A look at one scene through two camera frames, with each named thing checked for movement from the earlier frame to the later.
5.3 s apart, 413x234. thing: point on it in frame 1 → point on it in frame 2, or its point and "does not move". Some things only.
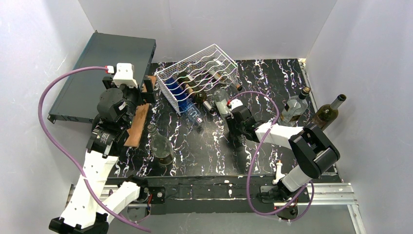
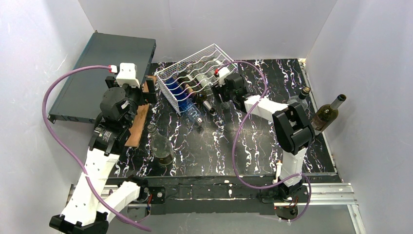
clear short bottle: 220,97 → 207,83
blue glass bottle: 186,107 does not move
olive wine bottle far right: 327,114 does not move
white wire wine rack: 185,80 does not move
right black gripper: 234,121 → 222,88
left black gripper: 141,91 does not move
